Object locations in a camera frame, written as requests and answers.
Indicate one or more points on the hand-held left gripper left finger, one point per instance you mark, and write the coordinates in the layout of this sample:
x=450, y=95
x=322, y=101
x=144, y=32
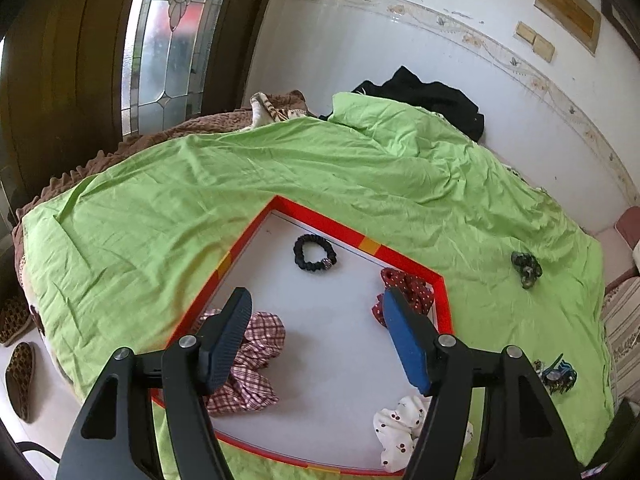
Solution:
x=227, y=340

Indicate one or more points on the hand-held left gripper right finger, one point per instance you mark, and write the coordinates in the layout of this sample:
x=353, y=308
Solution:
x=407, y=340

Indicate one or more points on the red plaid scrunchie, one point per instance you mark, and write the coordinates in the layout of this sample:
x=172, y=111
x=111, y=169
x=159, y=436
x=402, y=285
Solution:
x=260, y=335

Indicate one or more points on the red polka-dot scrunchie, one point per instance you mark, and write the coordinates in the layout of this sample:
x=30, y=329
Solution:
x=415, y=292

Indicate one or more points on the white cherry-print scrunchie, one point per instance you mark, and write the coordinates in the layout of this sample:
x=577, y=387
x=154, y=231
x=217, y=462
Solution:
x=400, y=425

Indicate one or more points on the red-rimmed white tray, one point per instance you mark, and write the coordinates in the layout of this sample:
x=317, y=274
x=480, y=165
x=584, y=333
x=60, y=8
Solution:
x=320, y=350

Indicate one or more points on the dark hair claw clip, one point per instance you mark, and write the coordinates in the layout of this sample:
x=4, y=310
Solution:
x=555, y=377

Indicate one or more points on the dark green scrunchie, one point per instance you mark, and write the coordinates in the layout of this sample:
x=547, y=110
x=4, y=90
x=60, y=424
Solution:
x=525, y=262

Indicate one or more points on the green bed sheet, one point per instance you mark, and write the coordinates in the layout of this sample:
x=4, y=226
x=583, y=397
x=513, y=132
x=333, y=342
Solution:
x=350, y=175

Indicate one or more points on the leopard-print slipper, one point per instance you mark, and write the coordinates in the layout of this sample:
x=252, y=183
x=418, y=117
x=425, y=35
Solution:
x=20, y=380
x=15, y=320

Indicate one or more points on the beige patterned sofa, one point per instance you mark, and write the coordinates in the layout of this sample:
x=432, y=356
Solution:
x=622, y=320

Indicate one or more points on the brown fleece blanket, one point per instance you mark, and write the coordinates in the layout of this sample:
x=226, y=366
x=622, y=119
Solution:
x=210, y=122

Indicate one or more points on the black curved bar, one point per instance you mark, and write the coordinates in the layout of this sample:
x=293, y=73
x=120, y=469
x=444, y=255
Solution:
x=37, y=447

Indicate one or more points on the striped beige cloth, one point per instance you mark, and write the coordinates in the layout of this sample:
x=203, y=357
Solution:
x=262, y=107

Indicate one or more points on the dark object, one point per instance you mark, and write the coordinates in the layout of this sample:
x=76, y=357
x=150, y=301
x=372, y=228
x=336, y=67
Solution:
x=622, y=445

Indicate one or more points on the black garment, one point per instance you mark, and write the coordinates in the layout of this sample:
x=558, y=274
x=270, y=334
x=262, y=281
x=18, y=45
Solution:
x=430, y=95

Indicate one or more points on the wooden door with leaded glass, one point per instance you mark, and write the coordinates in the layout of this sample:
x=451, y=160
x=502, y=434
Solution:
x=165, y=50

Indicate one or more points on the beige wall switch plate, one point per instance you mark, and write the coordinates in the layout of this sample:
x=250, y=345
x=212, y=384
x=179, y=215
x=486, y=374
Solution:
x=543, y=47
x=525, y=31

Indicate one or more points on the tan wall plaque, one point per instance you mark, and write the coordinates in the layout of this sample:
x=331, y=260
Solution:
x=570, y=10

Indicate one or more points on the dark picture frame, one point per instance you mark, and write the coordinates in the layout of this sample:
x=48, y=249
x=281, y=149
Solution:
x=612, y=12

